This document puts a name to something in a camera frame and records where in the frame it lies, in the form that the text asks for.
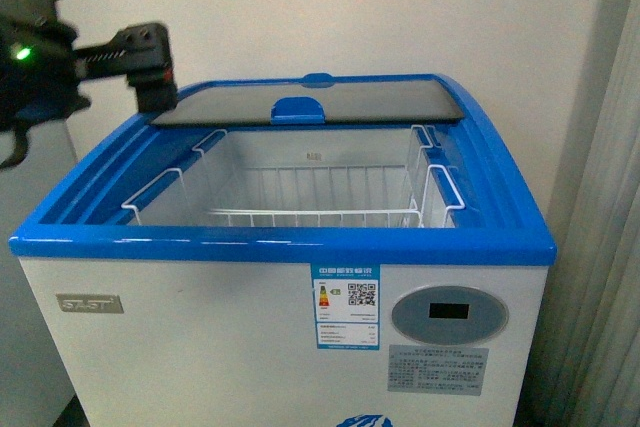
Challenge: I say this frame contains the grey vertical curtain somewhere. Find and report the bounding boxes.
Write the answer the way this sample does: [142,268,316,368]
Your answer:
[523,0,639,426]

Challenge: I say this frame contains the sliding glass freezer lid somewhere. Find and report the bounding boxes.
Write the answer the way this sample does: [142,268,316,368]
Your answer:
[153,73,464,127]

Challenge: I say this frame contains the grey instruction sticker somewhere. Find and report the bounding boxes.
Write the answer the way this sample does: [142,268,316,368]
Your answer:
[387,345,489,396]

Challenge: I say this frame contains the blue energy label sticker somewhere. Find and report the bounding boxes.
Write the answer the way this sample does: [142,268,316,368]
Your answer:
[311,264,381,350]

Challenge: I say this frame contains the silver brand badge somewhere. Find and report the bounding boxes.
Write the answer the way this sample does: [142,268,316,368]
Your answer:
[56,294,124,314]

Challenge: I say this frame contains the white blue chest freezer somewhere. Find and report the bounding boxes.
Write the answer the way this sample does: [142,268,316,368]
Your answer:
[9,74,556,426]

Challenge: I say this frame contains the white wire freezer basket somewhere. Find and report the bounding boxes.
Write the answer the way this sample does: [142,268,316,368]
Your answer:
[121,125,466,228]

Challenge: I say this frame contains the oval grey control panel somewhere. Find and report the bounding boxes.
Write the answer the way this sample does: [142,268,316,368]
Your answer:
[391,285,509,346]

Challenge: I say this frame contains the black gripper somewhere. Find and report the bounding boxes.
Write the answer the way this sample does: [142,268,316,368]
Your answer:
[0,16,179,131]

